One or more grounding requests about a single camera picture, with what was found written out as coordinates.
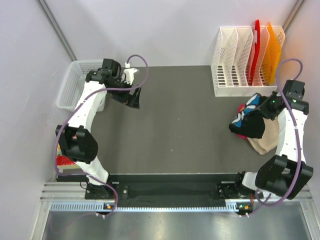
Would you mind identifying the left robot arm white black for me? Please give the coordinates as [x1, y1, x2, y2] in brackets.
[55, 58, 142, 200]

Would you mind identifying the black daisy print t shirt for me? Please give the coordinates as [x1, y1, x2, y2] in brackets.
[228, 93, 267, 139]

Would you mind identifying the red plastic folder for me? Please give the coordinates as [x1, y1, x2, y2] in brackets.
[250, 19, 261, 86]

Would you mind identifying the white file organizer rack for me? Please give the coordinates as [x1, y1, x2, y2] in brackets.
[210, 26, 277, 97]

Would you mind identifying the orange plastic folder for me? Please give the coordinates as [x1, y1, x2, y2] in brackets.
[261, 22, 285, 86]

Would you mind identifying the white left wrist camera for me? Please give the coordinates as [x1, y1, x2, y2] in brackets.
[121, 62, 139, 85]

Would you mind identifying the white plastic mesh basket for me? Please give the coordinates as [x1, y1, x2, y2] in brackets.
[56, 59, 103, 112]

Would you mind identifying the white slotted cable duct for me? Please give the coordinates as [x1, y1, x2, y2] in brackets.
[50, 201, 252, 213]

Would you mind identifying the pink t shirt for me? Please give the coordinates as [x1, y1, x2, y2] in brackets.
[237, 103, 247, 140]

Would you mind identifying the red illustrated book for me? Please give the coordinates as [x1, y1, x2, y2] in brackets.
[56, 144, 75, 167]

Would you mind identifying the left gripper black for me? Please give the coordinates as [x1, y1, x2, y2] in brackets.
[108, 77, 141, 110]

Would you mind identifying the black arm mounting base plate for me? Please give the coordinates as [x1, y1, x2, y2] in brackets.
[84, 181, 264, 201]

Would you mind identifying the beige t shirt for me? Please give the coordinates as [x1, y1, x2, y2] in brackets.
[247, 117, 280, 155]

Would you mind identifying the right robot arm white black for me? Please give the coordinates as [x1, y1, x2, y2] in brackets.
[233, 80, 314, 200]

